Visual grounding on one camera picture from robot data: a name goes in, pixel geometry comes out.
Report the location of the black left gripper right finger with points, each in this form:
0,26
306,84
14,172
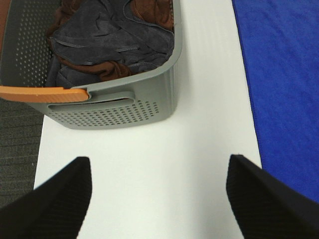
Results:
265,208

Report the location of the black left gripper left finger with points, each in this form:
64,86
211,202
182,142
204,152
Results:
54,210

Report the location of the blue microfibre towel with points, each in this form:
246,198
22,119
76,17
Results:
280,48

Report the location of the grey microfibre towel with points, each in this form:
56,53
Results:
107,42

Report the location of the brown microfibre towel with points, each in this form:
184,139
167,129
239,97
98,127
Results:
109,69

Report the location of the grey perforated plastic basket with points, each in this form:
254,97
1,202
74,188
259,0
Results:
135,100

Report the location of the orange basket handle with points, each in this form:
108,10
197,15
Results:
43,95

